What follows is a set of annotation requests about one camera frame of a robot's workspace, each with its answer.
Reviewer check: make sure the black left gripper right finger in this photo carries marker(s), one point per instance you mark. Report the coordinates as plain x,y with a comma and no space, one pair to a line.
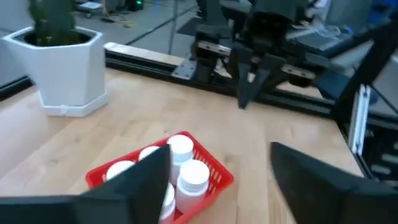
326,199

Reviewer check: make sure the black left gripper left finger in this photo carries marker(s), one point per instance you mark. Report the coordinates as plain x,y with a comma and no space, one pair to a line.
136,193

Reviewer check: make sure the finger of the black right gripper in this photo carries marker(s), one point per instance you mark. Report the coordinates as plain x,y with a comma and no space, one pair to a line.
267,70
242,77

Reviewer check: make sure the white pill bottle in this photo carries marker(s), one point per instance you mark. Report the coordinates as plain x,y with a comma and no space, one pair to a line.
168,202
118,169
180,149
191,186
147,152

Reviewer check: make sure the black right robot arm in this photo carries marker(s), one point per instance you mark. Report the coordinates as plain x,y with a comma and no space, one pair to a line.
214,9

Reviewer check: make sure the red plastic mesh basket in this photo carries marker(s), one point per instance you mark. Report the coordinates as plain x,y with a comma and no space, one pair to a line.
217,177

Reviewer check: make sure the silver aluminium profile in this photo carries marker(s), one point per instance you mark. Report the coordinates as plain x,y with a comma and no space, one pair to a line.
359,118

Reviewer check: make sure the white hexagonal plant pot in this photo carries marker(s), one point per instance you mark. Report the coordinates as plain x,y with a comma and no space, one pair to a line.
68,77

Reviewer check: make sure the green cactus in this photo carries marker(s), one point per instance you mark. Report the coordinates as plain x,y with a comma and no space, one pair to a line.
53,21

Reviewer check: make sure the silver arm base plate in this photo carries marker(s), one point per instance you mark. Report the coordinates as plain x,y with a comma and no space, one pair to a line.
183,70

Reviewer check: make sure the black aluminium table frame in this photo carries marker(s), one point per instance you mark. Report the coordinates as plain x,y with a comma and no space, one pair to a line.
140,63

